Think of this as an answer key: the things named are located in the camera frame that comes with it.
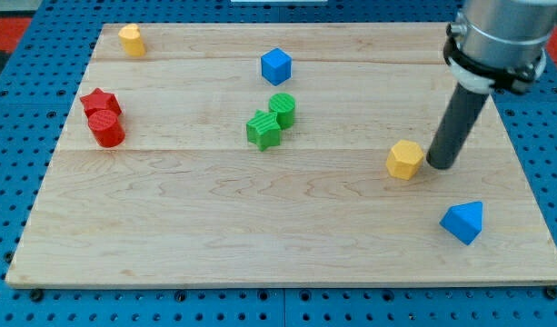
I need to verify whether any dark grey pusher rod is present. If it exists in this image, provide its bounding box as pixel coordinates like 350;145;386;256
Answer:
426;84;488;170

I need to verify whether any yellow hexagon block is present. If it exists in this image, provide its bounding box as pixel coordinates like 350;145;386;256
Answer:
385;140;424;180

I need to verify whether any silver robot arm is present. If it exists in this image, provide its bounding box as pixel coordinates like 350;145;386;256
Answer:
426;0;557;170

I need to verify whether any blue triangle block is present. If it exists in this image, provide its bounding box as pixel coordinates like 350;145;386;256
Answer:
440;202;483;245

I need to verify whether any green cylinder block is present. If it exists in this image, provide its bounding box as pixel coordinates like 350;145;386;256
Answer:
268;93;296;130

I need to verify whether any wooden board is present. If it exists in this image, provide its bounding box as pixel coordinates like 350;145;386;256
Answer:
5;23;557;289

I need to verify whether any blue cube block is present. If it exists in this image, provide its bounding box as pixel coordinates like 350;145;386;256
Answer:
260;48;292;86

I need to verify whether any green star block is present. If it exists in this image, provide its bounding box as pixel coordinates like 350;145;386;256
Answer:
246;110;282;152

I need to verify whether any yellow heart block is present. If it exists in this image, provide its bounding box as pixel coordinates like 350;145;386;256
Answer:
118;24;146;57

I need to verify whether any red cylinder block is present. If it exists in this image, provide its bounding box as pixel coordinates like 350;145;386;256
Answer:
88;110;125;148

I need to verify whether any red star block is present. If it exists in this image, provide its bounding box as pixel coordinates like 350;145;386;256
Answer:
79;88;122;118

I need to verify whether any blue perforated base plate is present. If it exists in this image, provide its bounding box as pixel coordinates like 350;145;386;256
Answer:
0;0;557;326

